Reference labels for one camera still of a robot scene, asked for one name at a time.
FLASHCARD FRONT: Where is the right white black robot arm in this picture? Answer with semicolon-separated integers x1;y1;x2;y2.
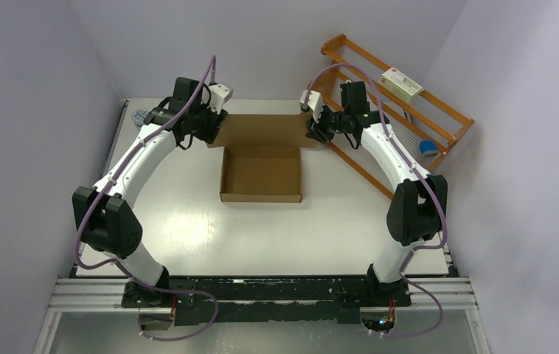
299;81;448;305

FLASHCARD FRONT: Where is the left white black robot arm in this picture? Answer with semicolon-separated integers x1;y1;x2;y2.
72;77;233;307

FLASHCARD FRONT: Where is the orange wooden rack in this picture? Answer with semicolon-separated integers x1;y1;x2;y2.
304;32;476;201

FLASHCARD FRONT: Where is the brown cardboard box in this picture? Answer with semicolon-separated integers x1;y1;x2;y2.
207;113;319;203

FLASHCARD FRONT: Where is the blue white eraser block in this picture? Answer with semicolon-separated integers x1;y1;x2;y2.
419;140;440;159

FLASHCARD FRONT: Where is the white green product box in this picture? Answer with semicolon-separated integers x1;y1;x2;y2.
380;67;424;104

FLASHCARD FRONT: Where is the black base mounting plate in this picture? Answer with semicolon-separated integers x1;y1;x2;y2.
121;275;412;326

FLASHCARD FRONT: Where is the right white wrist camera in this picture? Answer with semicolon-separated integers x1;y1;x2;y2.
299;89;324;123

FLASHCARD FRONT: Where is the small blue white jar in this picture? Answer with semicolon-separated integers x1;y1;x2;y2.
131;109;149;128

